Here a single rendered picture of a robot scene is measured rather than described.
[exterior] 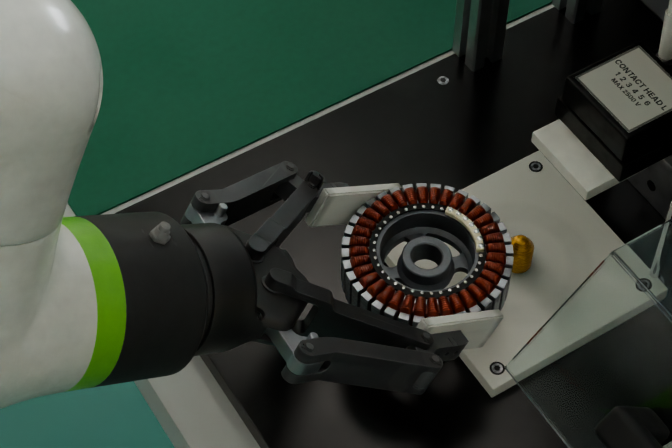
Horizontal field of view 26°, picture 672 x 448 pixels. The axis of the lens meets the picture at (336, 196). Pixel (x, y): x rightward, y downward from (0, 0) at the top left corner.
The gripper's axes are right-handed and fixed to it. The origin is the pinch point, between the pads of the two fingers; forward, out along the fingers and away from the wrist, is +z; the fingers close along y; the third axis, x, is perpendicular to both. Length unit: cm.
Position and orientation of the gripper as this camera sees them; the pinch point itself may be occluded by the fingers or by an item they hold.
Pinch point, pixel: (419, 264)
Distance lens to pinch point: 95.6
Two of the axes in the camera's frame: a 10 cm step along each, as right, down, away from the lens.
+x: 4.3, -7.3, -5.3
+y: 5.2, 6.8, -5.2
